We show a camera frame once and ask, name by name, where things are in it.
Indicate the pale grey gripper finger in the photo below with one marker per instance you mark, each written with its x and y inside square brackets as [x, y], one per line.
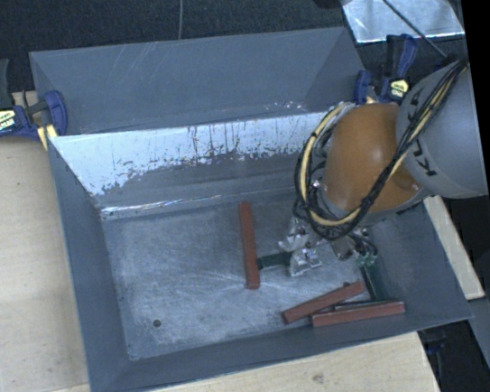
[304, 262]
[293, 236]

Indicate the dark green flat block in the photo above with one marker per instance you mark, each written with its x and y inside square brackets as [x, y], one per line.
[273, 260]
[375, 283]

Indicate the grey metal bin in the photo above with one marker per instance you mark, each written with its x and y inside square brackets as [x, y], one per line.
[182, 264]

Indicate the pale wood flat board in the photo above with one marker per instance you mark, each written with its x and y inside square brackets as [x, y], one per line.
[23, 269]

